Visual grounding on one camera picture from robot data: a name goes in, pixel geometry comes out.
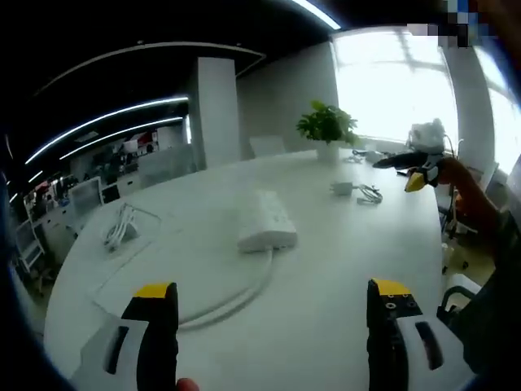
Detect white desk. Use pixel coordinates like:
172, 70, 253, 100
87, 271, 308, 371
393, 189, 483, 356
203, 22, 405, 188
43, 148, 477, 391

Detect white power strip cable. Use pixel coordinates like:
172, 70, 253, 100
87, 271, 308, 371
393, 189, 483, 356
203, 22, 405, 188
177, 247, 274, 332

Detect bundle of white cables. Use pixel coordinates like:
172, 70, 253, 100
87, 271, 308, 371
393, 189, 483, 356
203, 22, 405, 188
103, 202, 142, 253

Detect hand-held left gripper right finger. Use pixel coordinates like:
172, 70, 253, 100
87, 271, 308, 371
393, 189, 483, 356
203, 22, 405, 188
366, 278, 476, 391

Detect white office cabinets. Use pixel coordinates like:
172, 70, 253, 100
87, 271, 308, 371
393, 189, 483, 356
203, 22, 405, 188
68, 174, 144, 208

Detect white adapter with cable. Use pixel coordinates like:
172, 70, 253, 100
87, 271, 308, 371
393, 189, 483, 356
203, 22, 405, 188
351, 147, 386, 165

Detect short ceiling light strip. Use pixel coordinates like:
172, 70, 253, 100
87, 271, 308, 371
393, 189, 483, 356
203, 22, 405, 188
60, 116, 185, 161

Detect wide ceiling light strip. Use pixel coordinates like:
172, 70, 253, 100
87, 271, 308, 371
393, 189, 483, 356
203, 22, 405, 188
291, 0, 342, 31

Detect green potted plant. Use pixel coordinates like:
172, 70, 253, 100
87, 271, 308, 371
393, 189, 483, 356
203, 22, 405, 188
296, 99, 361, 165

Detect white power strip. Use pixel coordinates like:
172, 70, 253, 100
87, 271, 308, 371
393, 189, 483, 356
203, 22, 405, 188
237, 189, 299, 254

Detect white mesh chair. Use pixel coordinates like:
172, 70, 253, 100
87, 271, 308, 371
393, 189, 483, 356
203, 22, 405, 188
15, 218, 46, 273

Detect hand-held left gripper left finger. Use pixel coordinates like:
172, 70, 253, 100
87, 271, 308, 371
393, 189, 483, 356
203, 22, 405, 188
69, 282, 180, 391

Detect person's dark clothing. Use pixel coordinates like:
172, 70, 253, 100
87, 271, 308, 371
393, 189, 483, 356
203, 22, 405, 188
459, 203, 521, 378

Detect office chair armrest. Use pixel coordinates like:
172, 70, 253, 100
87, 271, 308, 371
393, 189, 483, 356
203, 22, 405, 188
436, 275, 482, 325

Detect long ceiling light strip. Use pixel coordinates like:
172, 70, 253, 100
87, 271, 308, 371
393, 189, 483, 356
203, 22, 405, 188
24, 94, 190, 165

